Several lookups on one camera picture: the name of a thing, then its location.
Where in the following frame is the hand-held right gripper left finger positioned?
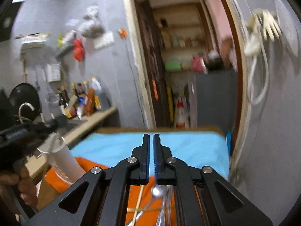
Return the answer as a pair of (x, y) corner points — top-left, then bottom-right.
(27, 134), (150, 226)

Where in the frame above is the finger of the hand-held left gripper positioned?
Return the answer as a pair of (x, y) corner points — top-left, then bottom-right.
(0, 120), (67, 138)
(21, 128), (58, 147)

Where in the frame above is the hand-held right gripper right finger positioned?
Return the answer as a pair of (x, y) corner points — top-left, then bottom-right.
(153, 134), (274, 226)

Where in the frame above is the metal spoon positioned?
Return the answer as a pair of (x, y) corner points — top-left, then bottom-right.
(132, 186), (164, 226)

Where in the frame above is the white plastic utensil holder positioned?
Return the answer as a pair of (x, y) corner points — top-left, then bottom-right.
(37, 132), (86, 186)

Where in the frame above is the metal fork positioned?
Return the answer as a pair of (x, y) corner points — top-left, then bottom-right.
(158, 186), (174, 226)

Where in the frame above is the person's left hand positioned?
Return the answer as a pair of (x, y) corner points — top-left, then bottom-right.
(0, 163), (39, 206)

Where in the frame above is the metal kitchen faucet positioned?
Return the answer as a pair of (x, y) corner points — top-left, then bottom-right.
(18, 102), (36, 124)

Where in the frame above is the hanging metal strainer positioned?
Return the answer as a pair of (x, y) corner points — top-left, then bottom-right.
(45, 85), (59, 107)

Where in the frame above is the black wok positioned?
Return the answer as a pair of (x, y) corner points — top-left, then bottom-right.
(9, 82), (40, 123)

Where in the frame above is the striped blue orange brown blanket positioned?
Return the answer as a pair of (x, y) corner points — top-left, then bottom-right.
(42, 127), (232, 226)

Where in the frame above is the blue white seasoning packet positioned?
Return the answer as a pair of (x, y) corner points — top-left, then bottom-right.
(76, 96), (86, 119)

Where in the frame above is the white red bottle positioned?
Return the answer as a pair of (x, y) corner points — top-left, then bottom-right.
(175, 100), (191, 129)

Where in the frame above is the beige kitchen counter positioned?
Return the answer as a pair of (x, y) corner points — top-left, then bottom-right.
(24, 106), (118, 179)

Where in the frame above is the hanging wooden board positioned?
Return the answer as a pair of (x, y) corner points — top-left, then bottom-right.
(21, 52), (30, 83)

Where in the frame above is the yellow stick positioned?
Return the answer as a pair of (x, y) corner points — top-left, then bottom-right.
(166, 85), (174, 123)

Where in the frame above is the orange red seasoning packet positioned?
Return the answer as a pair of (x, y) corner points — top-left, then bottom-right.
(83, 88), (97, 116)

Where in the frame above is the blue plastic bag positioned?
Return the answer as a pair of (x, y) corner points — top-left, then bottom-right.
(224, 131), (232, 156)

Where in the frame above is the red plastic bag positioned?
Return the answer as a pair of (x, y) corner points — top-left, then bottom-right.
(73, 39), (85, 62)

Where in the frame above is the green box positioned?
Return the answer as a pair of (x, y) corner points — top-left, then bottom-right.
(165, 60), (182, 71)

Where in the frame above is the red snack packet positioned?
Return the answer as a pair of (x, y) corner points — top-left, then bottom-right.
(63, 30), (77, 43)

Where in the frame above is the dark wooden door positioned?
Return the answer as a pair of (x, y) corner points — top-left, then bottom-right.
(136, 0), (172, 128)

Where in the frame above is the red cloth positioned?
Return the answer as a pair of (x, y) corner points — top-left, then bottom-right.
(192, 55), (208, 74)

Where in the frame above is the black range hood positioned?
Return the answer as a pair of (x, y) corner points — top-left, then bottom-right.
(0, 1), (25, 43)

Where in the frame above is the metal bowl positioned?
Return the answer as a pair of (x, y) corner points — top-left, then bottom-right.
(204, 52), (224, 71)

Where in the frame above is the clear hanging plastic bag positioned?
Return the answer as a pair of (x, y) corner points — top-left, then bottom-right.
(78, 5), (106, 38)

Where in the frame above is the wooden shelf unit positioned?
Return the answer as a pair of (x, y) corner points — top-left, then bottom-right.
(153, 3), (212, 72)

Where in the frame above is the cream rubber glove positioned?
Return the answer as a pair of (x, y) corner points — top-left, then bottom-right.
(257, 9), (283, 43)
(244, 11), (262, 56)

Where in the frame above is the white paper wall box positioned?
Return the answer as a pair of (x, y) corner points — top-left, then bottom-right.
(43, 63), (62, 82)

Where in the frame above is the grey wall shelf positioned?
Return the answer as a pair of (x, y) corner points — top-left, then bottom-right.
(55, 45), (76, 58)

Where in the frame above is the white wall basket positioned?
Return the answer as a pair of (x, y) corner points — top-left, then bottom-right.
(15, 33), (51, 46)

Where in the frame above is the wooden door frame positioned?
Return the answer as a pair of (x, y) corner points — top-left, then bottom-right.
(121, 0), (250, 177)

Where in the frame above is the white wall socket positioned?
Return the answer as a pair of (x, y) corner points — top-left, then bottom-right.
(93, 31), (115, 50)

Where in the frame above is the white hose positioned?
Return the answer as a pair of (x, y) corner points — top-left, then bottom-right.
(246, 42), (270, 106)

